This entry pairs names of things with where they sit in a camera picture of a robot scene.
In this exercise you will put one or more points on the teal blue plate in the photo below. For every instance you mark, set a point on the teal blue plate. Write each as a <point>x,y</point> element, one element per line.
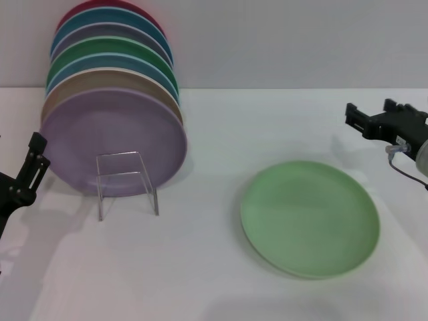
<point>110,15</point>

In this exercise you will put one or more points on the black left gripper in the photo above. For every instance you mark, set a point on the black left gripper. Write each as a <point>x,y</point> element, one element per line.
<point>11,195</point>

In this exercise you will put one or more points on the tan beige plate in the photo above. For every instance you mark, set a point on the tan beige plate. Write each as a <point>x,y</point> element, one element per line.
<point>110,78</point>

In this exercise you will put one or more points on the crimson red plate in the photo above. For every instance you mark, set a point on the crimson red plate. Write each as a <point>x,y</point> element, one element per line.
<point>72,11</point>

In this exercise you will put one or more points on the grey purple plate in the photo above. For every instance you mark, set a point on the grey purple plate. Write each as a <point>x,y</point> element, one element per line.
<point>110,30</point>

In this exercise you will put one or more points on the lilac purple plate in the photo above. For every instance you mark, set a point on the lilac purple plate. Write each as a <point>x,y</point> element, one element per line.
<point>113,127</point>

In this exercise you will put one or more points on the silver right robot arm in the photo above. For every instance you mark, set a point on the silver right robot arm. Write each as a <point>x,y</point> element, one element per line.
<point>424,157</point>

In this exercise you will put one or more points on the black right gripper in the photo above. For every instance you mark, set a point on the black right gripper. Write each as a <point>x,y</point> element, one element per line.
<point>398,125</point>

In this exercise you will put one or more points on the light green plate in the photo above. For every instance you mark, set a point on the light green plate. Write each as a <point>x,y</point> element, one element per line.
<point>307,217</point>

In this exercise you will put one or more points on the light blue plate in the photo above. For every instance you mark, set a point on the light blue plate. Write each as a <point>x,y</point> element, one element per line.
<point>110,60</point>

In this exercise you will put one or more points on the clear acrylic plate rack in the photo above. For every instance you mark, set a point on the clear acrylic plate rack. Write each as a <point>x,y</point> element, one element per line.
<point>155,200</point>

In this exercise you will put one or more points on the dark green plate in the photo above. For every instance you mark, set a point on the dark green plate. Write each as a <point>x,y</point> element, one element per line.
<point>110,45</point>

